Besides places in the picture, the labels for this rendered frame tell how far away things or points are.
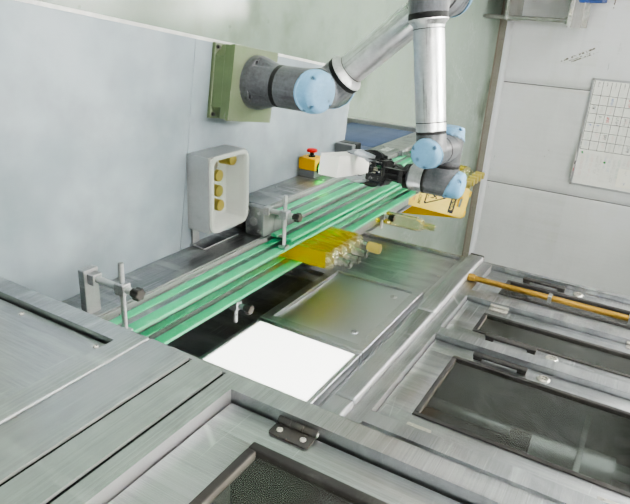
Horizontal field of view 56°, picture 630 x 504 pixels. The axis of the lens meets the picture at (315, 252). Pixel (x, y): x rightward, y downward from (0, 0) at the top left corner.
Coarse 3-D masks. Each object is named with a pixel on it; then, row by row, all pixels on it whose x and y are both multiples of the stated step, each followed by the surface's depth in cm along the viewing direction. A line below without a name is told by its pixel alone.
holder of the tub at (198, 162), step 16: (224, 144) 179; (192, 160) 166; (208, 160) 163; (192, 176) 167; (208, 176) 164; (192, 192) 169; (208, 192) 166; (192, 208) 171; (208, 208) 168; (192, 224) 173; (208, 224) 170; (192, 240) 176; (208, 240) 180; (224, 240) 181
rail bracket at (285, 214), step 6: (264, 210) 182; (270, 210) 181; (276, 210) 181; (282, 210) 179; (288, 210) 179; (282, 216) 179; (288, 216) 179; (294, 216) 177; (300, 216) 177; (282, 228) 181; (282, 234) 182; (282, 240) 183; (282, 246) 183; (288, 246) 184
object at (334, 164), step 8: (328, 152) 174; (336, 152) 177; (344, 152) 180; (320, 160) 171; (328, 160) 170; (336, 160) 169; (344, 160) 171; (352, 160) 176; (360, 160) 181; (320, 168) 172; (328, 168) 170; (336, 168) 169; (344, 168) 172; (352, 168) 177; (360, 168) 182; (336, 176) 169; (344, 176) 174
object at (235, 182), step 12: (216, 156) 164; (228, 156) 168; (240, 156) 177; (228, 168) 180; (240, 168) 178; (228, 180) 181; (240, 180) 179; (228, 192) 183; (240, 192) 181; (228, 204) 184; (240, 204) 182; (216, 216) 180; (228, 216) 182; (240, 216) 182; (216, 228) 172; (228, 228) 176
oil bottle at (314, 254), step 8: (296, 248) 190; (304, 248) 189; (312, 248) 188; (320, 248) 188; (328, 248) 189; (288, 256) 193; (296, 256) 191; (304, 256) 190; (312, 256) 188; (320, 256) 186; (328, 256) 185; (336, 256) 186; (312, 264) 189; (320, 264) 187; (328, 264) 186
